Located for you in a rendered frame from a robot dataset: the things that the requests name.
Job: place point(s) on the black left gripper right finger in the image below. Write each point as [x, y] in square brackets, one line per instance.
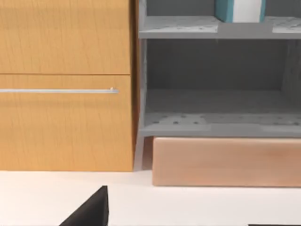
[275, 225]

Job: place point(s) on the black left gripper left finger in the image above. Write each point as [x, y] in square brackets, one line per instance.
[94, 209]

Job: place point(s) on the pale wooden drawer front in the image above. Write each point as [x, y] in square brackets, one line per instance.
[225, 162]

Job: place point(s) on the wooden cupboard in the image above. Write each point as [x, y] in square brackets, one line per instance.
[137, 94]

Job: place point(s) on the grey pierced open shelf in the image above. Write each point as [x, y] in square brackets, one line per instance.
[211, 113]

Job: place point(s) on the plain wooden drawer front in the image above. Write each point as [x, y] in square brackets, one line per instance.
[63, 35]

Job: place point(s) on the teal and white book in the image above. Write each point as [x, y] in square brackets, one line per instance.
[240, 10]

